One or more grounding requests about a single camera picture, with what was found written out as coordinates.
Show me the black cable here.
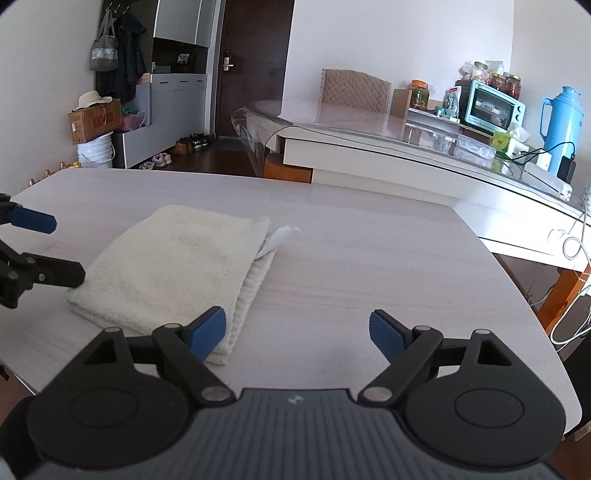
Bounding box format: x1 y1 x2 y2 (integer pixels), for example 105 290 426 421
501 141 576 179

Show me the white cable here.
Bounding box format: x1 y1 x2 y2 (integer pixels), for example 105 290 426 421
549 185 591 344

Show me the teal toaster oven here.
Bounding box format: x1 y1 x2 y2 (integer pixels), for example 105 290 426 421
455 79 526 131

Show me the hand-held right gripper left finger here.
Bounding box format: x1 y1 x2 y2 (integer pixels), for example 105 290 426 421
83 305 234 408

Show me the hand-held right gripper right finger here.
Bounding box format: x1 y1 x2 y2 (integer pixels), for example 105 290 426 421
358 310 515 408

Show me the clear plastic container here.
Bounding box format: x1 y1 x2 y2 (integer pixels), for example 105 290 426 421
455 134 498 162

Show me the blue white snack packet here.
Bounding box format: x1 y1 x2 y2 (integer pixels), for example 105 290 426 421
443 88 463 117

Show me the dark wooden door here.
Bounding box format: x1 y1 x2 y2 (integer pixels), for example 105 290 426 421
213 0 296 139

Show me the beige quilted chair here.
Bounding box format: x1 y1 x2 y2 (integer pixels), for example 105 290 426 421
321 68 392 114

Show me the green tissue box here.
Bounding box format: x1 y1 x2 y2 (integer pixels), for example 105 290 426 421
492 124 532 155

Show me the dark hanging jacket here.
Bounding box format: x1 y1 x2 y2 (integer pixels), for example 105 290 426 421
99 11 147 104

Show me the cream sun hat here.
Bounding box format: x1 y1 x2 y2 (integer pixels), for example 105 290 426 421
76 90 114 112

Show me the cream terry towel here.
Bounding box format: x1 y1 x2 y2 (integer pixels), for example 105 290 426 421
68 204 302 366

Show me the white plastic bucket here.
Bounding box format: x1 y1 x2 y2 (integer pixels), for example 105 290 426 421
76 131 115 169

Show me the grey tote bag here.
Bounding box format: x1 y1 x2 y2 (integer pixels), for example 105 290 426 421
89 9 119 72

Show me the printed cardboard box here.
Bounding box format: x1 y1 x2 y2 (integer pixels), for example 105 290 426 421
68 98 123 145

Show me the white glass-topped dining table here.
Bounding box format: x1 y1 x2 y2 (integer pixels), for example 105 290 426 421
231 98 591 340

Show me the flat white box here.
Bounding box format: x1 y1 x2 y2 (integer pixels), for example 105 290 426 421
522 164 573 197

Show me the grey hallway cabinet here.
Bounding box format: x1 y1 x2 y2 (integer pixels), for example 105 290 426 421
95 0 218 169

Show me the blue thermos jug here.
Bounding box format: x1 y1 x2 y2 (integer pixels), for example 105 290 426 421
540 86 583 162

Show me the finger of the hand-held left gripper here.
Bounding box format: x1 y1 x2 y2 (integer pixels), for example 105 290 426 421
0 194 57 234
0 240 86 309

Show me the orange-lidded glass jar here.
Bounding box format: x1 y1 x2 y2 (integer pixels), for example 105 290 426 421
409 79 430 110

